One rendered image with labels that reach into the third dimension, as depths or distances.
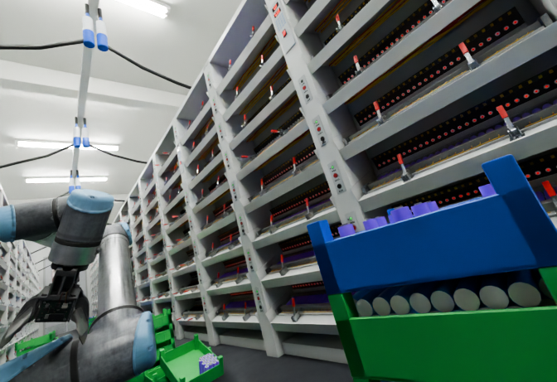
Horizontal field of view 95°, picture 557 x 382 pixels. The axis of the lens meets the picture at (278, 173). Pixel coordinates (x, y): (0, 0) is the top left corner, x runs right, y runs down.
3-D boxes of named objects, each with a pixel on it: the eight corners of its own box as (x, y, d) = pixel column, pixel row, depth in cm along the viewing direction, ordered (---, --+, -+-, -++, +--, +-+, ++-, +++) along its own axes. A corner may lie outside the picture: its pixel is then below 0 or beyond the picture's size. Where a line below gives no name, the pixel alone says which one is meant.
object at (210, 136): (218, 129, 167) (208, 111, 168) (186, 167, 209) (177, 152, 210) (240, 123, 182) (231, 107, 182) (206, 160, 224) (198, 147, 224)
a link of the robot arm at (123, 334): (89, 414, 65) (96, 248, 123) (163, 375, 74) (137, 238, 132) (75, 376, 59) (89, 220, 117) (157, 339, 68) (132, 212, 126)
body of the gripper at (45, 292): (24, 326, 53) (45, 267, 54) (37, 307, 60) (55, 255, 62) (70, 325, 57) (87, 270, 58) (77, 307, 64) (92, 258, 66)
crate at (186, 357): (224, 374, 121) (223, 356, 121) (181, 399, 108) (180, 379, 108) (197, 347, 143) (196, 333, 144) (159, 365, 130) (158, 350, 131)
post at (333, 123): (425, 384, 73) (267, -42, 125) (394, 379, 80) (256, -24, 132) (448, 351, 86) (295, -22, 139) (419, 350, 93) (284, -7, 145)
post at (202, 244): (215, 345, 170) (175, 114, 223) (209, 345, 177) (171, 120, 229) (240, 333, 183) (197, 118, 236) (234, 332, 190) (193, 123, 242)
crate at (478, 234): (578, 263, 16) (513, 152, 19) (326, 295, 29) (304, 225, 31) (536, 220, 39) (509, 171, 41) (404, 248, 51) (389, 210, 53)
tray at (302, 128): (311, 127, 107) (299, 108, 107) (239, 181, 149) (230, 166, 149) (332, 118, 121) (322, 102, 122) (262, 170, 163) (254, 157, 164)
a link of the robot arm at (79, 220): (117, 194, 70) (116, 197, 61) (102, 239, 68) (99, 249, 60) (75, 186, 65) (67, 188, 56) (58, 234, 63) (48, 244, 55)
